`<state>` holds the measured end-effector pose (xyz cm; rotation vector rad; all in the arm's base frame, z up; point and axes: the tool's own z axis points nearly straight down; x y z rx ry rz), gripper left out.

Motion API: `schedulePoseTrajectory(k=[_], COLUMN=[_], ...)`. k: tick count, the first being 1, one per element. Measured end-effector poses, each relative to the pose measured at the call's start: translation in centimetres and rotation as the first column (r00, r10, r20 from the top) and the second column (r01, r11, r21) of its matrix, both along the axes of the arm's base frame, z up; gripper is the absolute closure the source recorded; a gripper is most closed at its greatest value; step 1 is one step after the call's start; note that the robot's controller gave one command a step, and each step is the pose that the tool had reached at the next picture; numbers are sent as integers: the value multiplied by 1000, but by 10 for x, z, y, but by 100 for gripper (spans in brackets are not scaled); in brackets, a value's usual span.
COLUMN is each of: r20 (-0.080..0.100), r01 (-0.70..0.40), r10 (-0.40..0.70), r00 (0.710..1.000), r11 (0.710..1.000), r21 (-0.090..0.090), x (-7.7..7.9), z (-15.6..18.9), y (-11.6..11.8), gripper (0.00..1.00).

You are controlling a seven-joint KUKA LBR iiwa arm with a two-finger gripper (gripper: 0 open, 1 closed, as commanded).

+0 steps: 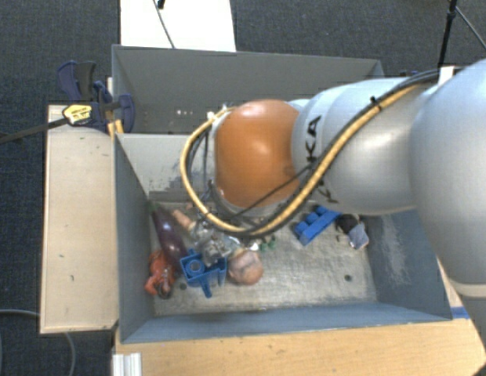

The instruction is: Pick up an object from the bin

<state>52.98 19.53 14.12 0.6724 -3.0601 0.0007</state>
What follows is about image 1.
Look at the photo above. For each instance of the tan toy cylinder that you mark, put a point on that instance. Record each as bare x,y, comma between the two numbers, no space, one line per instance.
183,219

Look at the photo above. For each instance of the pink toy peach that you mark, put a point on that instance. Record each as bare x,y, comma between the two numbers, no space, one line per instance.
246,268

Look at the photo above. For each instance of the purple toy eggplant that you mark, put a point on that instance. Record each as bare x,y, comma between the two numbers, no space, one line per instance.
170,235

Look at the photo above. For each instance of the orange toy figure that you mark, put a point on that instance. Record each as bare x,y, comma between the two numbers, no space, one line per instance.
158,270

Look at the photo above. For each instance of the grey metal bin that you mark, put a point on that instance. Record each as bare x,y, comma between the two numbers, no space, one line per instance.
305,280

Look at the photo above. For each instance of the blue toy brick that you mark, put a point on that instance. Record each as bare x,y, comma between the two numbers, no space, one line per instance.
314,226

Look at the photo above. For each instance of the pale wood flat board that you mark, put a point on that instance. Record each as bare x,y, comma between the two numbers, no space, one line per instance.
78,218

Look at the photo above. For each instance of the black and grey toy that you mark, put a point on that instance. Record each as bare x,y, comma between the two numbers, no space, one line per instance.
356,232

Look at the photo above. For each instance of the blue plastic bracket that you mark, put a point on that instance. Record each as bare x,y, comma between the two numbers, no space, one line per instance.
196,268

